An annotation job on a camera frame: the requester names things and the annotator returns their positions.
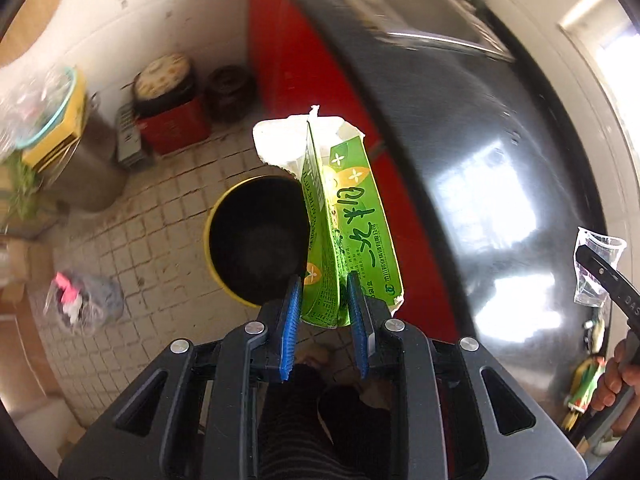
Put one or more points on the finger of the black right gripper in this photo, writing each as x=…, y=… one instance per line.
x=618, y=288

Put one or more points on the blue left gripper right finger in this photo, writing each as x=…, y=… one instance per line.
x=361, y=324

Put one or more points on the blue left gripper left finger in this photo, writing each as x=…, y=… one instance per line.
x=288, y=326

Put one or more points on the clear plastic cup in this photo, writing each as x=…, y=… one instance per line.
x=587, y=291

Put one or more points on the green white drink carton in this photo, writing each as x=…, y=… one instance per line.
x=348, y=230

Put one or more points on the yellow rimmed black trash bin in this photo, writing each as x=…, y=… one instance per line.
x=256, y=238

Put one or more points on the clear bag with trash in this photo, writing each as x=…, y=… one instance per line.
x=82, y=303

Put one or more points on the right hand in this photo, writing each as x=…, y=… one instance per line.
x=610, y=384

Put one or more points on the grey ribbed device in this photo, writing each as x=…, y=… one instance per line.
x=131, y=150

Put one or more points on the dark round jar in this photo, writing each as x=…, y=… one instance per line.
x=230, y=92

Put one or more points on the grey metal cylinder bin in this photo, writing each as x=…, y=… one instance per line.
x=86, y=176

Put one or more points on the red box with round lid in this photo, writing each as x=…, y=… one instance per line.
x=168, y=107

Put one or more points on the green plant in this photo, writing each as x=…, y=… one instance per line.
x=20, y=185

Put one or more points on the stainless steel sink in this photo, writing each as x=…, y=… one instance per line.
x=440, y=24

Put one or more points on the yellow box with plastic bag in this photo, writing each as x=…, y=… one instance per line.
x=43, y=114

